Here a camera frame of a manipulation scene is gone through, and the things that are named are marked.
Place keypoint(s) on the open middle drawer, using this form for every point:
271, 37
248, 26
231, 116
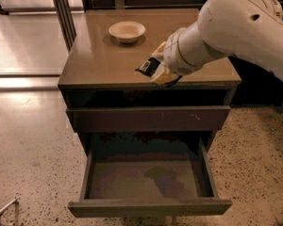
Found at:
158, 179

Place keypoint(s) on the white ceramic bowl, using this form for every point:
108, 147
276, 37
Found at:
127, 31

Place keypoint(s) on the brown drawer cabinet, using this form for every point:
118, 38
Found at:
101, 73

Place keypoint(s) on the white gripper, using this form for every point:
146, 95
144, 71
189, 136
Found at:
174, 55

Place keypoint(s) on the metal railing post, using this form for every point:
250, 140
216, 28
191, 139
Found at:
66, 22

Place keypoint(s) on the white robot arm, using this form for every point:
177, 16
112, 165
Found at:
251, 30

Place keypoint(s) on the metal frame corner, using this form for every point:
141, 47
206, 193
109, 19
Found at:
8, 205

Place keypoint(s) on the closed top drawer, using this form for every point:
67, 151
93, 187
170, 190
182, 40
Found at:
148, 119

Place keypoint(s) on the black rxbar chocolate bar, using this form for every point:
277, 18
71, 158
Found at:
149, 67

